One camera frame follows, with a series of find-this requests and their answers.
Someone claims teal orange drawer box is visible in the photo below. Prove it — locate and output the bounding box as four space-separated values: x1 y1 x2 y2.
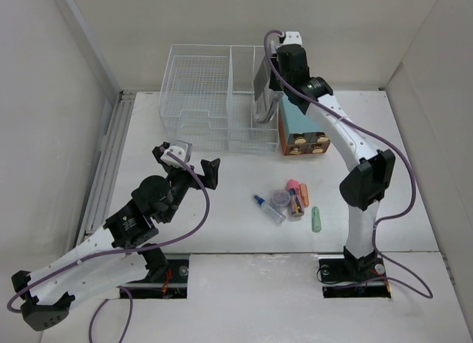
278 96 330 157

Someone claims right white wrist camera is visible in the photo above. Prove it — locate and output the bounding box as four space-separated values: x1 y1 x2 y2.
279 31 303 46

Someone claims grey setup guide booklet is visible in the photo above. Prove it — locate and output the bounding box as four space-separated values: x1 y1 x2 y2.
252 48 283 124

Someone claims orange plastic case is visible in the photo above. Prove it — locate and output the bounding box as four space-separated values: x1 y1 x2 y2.
299 183 310 208

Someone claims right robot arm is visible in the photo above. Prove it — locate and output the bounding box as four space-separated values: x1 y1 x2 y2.
265 44 395 279

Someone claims white wire mesh organizer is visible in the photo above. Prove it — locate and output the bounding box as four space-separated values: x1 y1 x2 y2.
158 44 279 154

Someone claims clear jar of paper clips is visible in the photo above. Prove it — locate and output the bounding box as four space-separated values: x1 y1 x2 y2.
271 189 290 208

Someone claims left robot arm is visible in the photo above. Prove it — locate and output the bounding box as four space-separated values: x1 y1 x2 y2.
7 141 221 332

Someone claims pink-cap clear tube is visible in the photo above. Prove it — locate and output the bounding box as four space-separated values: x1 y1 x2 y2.
286 179 304 218

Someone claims clear blue-cap spray bottle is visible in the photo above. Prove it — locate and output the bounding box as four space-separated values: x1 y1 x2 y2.
253 195 286 225

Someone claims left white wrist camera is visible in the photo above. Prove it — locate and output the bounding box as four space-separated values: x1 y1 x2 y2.
160 140 192 169

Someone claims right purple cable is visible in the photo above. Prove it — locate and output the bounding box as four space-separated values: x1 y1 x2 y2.
262 28 434 299

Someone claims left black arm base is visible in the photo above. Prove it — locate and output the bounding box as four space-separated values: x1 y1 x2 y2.
123 254 190 299

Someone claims green plastic case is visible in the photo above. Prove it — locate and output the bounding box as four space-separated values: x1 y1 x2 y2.
311 206 321 233

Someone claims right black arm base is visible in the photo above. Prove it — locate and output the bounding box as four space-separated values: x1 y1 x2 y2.
317 248 391 299

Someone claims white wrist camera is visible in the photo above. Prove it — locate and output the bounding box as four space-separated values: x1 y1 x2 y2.
160 140 192 169
279 31 303 46

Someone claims aluminium rail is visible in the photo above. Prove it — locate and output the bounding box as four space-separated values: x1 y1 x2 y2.
73 90 136 245

